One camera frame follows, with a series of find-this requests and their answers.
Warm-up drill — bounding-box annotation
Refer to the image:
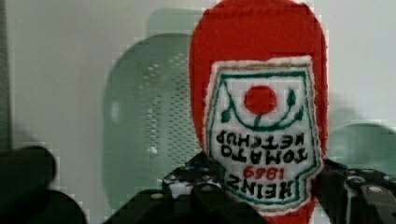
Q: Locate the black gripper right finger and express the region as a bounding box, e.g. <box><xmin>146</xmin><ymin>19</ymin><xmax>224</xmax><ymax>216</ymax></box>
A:
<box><xmin>315</xmin><ymin>160</ymin><xmax>396</xmax><ymax>224</ymax></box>

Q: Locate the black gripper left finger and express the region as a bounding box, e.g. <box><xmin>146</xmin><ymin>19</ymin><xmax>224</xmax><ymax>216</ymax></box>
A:
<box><xmin>104</xmin><ymin>152</ymin><xmax>269</xmax><ymax>224</ymax></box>

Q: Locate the red plush ketchup bottle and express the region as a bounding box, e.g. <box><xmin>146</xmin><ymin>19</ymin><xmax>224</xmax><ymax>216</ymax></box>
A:
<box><xmin>190</xmin><ymin>0</ymin><xmax>328</xmax><ymax>224</ymax></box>

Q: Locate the green oval strainer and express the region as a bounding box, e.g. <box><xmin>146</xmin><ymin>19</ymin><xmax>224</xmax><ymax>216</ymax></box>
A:
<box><xmin>103</xmin><ymin>8</ymin><xmax>202</xmax><ymax>210</ymax></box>

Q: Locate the black cylinder upper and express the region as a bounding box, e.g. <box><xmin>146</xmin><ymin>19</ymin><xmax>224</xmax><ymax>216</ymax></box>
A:
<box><xmin>0</xmin><ymin>146</ymin><xmax>56</xmax><ymax>192</ymax></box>

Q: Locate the black cylinder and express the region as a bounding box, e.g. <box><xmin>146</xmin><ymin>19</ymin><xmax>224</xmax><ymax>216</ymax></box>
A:
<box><xmin>0</xmin><ymin>146</ymin><xmax>56</xmax><ymax>192</ymax></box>
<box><xmin>0</xmin><ymin>189</ymin><xmax>88</xmax><ymax>224</ymax></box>

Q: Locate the black cylinder lower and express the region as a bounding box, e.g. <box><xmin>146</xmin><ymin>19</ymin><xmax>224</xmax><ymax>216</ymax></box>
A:
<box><xmin>0</xmin><ymin>189</ymin><xmax>88</xmax><ymax>224</ymax></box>

